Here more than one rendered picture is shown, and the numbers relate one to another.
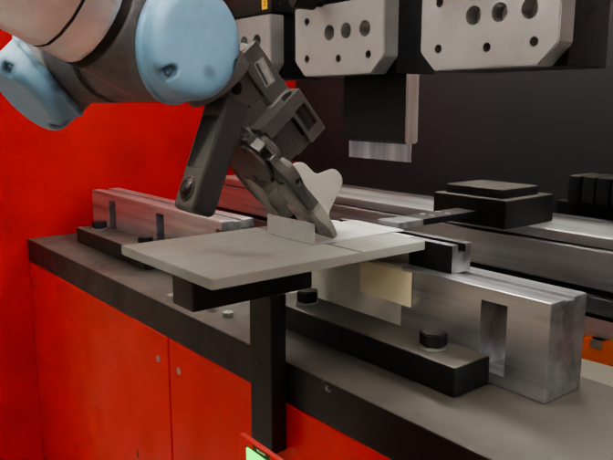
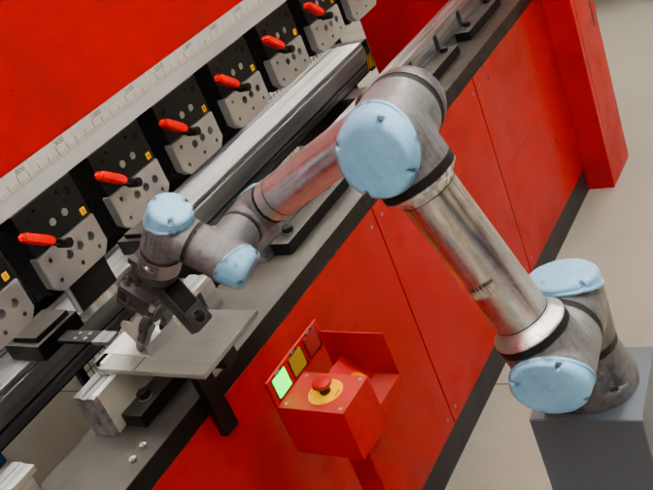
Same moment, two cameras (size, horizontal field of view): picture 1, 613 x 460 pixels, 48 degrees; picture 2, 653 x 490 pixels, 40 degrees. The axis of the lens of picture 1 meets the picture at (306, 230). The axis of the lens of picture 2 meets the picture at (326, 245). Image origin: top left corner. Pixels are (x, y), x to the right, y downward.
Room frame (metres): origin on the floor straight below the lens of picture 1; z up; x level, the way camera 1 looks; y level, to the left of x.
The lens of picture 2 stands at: (0.69, 1.52, 1.79)
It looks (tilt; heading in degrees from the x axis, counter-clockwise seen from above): 27 degrees down; 258
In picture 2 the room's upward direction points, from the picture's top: 23 degrees counter-clockwise
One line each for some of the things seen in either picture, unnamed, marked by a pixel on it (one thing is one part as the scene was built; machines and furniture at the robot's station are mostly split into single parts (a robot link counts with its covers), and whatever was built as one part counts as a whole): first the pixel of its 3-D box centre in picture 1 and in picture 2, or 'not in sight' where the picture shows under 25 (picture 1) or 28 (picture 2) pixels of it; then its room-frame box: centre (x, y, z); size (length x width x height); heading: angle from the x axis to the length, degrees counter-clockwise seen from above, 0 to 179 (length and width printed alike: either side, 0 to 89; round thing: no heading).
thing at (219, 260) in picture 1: (275, 247); (178, 341); (0.71, 0.03, 1.00); 0.26 x 0.18 x 0.01; 129
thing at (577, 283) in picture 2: not in sight; (568, 305); (0.15, 0.45, 0.94); 0.13 x 0.12 x 0.14; 46
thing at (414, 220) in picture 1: (457, 206); (66, 332); (0.90, -0.20, 1.01); 0.26 x 0.12 x 0.05; 129
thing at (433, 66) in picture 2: not in sight; (433, 70); (-0.33, -0.92, 0.89); 0.30 x 0.05 x 0.03; 39
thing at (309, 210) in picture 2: not in sight; (311, 214); (0.30, -0.42, 0.89); 0.30 x 0.05 x 0.03; 39
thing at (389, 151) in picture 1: (379, 118); (90, 285); (0.80, -0.08, 1.13); 0.10 x 0.02 x 0.10; 39
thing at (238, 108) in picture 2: not in sight; (226, 86); (0.35, -0.44, 1.26); 0.15 x 0.09 x 0.17; 39
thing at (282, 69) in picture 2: not in sight; (270, 48); (0.20, -0.57, 1.26); 0.15 x 0.09 x 0.17; 39
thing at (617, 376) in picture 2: not in sight; (585, 359); (0.14, 0.44, 0.82); 0.15 x 0.15 x 0.10
